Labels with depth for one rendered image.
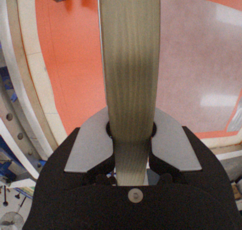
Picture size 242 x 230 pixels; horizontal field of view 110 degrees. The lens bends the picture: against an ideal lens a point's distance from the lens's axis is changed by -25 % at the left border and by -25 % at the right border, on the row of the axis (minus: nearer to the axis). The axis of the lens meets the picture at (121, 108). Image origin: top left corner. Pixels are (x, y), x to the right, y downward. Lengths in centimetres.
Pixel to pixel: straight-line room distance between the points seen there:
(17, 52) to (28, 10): 10
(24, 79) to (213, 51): 44
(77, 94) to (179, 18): 28
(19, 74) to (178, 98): 38
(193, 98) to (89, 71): 26
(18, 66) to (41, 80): 6
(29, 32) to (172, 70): 34
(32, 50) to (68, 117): 19
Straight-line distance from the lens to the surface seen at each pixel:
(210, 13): 32
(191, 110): 34
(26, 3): 35
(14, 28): 34
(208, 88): 33
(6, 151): 87
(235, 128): 50
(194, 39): 29
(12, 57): 33
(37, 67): 33
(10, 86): 49
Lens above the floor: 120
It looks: 61 degrees down
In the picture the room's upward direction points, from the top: 176 degrees counter-clockwise
